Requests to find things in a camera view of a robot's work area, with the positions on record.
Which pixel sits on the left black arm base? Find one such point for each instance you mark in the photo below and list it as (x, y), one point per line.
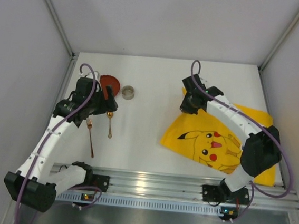
(100, 181)

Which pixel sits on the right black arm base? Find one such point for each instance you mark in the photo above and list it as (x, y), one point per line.
(215, 195)

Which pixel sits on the slotted grey cable duct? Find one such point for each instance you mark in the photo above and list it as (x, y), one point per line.
(147, 204)

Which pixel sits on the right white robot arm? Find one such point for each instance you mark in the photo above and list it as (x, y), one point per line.
(260, 145)

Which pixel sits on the copper fork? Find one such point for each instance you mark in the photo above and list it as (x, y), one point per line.
(89, 126)

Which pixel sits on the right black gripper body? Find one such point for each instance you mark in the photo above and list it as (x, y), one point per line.
(188, 105)

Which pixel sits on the right aluminium frame post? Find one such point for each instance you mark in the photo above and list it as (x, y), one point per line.
(283, 37)

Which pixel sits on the left aluminium frame post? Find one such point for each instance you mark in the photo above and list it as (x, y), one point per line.
(59, 27)

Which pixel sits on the aluminium frame post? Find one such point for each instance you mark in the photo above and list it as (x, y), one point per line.
(283, 37)
(59, 27)

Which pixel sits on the aluminium mounting rail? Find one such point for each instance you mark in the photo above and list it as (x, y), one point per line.
(184, 188)

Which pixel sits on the small metal cup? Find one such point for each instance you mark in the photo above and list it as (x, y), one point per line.
(128, 92)

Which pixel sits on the gold spoon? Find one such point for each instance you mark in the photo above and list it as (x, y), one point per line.
(110, 116)

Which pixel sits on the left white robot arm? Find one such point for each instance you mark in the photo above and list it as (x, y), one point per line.
(33, 184)

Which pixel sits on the red plastic plate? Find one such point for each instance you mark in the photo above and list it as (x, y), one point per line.
(109, 80)

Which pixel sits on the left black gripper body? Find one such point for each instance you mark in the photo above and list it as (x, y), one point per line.
(108, 100)

